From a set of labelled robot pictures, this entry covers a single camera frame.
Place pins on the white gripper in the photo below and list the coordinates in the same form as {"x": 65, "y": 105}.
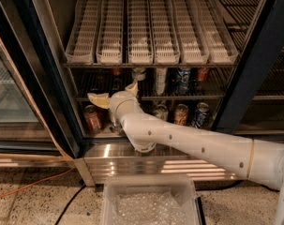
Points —
{"x": 120, "y": 98}

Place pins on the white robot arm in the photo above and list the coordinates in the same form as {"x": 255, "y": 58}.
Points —
{"x": 258, "y": 161}

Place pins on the silver can bottom left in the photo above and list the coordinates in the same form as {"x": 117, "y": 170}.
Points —
{"x": 115, "y": 125}

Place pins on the red-orange can bottom shelf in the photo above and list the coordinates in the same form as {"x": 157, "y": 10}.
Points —
{"x": 92, "y": 118}

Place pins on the tall white can middle shelf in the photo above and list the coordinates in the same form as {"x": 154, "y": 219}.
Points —
{"x": 160, "y": 80}

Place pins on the orange can bottom shelf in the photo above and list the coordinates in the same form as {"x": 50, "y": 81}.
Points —
{"x": 180, "y": 114}

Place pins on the blue can middle shelf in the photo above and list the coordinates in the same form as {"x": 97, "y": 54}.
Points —
{"x": 182, "y": 81}

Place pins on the blue white can bottom shelf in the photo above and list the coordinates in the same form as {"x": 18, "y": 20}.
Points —
{"x": 201, "y": 115}

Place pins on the red can middle shelf right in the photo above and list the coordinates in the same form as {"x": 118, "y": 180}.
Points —
{"x": 203, "y": 74}

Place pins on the open glass fridge door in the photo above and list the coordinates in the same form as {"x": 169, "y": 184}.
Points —
{"x": 33, "y": 119}

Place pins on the stainless steel fridge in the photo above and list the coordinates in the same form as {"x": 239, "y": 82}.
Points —
{"x": 100, "y": 159}

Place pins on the clear plastic bin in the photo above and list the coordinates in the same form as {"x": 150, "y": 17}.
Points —
{"x": 150, "y": 200}

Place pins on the middle wire shelf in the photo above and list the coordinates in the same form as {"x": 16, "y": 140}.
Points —
{"x": 102, "y": 80}

